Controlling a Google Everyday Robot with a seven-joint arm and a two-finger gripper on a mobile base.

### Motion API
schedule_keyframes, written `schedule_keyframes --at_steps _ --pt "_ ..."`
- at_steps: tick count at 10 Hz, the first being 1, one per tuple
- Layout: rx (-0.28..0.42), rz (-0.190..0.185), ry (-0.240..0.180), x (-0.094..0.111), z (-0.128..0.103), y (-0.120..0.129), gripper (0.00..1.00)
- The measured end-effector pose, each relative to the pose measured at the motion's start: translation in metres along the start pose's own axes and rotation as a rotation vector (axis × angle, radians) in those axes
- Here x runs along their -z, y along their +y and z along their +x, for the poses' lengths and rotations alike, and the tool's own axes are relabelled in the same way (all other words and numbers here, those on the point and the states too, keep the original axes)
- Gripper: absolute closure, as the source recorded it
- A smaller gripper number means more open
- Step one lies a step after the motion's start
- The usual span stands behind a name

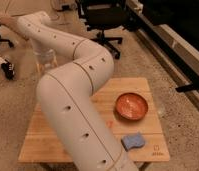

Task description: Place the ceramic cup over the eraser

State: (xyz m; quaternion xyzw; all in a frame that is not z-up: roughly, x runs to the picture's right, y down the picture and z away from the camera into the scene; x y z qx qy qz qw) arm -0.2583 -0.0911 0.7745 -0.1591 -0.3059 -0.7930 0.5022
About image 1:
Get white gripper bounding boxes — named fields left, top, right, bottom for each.
left=33, top=41, right=58, bottom=74

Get black office chair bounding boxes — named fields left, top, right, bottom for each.
left=75, top=0, right=137, bottom=59

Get cable on floor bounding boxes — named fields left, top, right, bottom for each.
left=0, top=0, right=77, bottom=22

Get translucent white ceramic cup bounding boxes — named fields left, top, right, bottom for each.
left=40, top=61, right=55, bottom=72

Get person's leg tan trousers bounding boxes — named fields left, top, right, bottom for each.
left=0, top=12, right=28, bottom=41

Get blue sponge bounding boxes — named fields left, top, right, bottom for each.
left=121, top=133, right=145, bottom=151

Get small orange toy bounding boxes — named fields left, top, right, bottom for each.
left=106, top=121, right=113, bottom=128

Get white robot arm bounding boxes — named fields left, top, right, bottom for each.
left=17, top=11, right=138, bottom=171

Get long dark workbench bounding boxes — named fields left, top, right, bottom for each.
left=126, top=0, right=199, bottom=111

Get wooden table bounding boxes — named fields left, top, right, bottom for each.
left=18, top=77, right=171, bottom=171

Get orange ceramic bowl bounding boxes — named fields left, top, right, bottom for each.
left=115, top=93, right=148, bottom=121

